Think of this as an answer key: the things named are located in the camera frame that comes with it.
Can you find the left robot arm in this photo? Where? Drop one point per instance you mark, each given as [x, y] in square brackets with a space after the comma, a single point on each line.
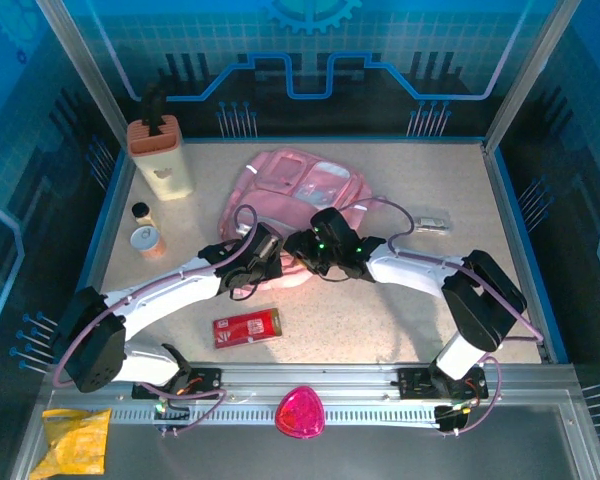
[150, 300]

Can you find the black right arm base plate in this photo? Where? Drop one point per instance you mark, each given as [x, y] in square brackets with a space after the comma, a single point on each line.
[415, 382]

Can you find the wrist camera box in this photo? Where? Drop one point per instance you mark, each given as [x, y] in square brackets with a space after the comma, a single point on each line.
[267, 245]
[330, 222]

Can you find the aluminium frame post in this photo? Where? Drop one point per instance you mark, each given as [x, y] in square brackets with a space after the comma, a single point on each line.
[85, 70]
[530, 70]

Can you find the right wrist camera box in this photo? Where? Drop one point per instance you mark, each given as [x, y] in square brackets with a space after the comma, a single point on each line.
[330, 222]

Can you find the clear plastic supplies bag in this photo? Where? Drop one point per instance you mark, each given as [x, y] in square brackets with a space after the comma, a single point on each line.
[432, 224]

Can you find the aluminium front beam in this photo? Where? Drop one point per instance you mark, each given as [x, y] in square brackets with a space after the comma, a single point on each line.
[305, 375]

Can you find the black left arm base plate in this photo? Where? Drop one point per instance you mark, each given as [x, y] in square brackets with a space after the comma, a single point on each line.
[205, 382]

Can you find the pink triangular button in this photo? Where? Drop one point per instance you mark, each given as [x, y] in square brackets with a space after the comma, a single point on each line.
[300, 412]

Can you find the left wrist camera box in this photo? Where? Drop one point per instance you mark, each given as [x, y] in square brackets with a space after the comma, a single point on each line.
[267, 245]

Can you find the yellow snack bag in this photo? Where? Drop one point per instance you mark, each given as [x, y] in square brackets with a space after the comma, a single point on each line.
[70, 440]

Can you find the copper tin can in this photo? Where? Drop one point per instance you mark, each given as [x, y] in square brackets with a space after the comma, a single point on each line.
[146, 241]

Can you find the pink backpack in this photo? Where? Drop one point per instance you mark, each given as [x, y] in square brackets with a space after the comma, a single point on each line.
[290, 185]

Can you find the red snack packet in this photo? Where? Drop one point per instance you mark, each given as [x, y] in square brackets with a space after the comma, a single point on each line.
[245, 329]

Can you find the small bottle black cap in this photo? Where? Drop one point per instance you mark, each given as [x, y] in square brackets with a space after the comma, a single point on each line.
[141, 212]

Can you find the cream knife block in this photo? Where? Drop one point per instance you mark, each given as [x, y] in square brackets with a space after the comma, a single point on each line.
[167, 165]

